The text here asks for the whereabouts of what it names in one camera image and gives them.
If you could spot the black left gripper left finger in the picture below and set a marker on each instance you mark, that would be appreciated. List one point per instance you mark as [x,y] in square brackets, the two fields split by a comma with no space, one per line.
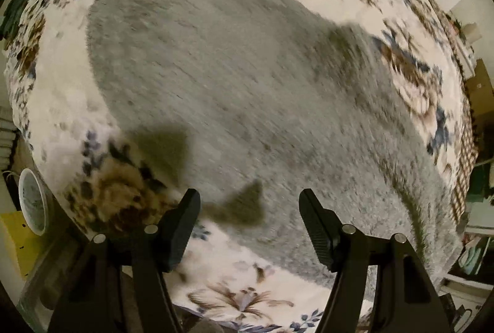
[93,299]

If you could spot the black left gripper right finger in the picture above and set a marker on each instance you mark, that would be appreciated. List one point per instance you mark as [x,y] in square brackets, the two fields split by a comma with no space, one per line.
[405,299]

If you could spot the grey fuzzy pants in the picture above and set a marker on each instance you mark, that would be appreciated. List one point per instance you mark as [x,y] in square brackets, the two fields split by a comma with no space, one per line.
[252,101]

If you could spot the yellow box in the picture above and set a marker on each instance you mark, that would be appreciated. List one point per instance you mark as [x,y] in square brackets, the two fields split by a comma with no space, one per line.
[23,245]

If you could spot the floral white bed blanket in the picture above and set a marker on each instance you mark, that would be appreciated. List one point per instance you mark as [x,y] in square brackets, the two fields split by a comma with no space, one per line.
[103,182]

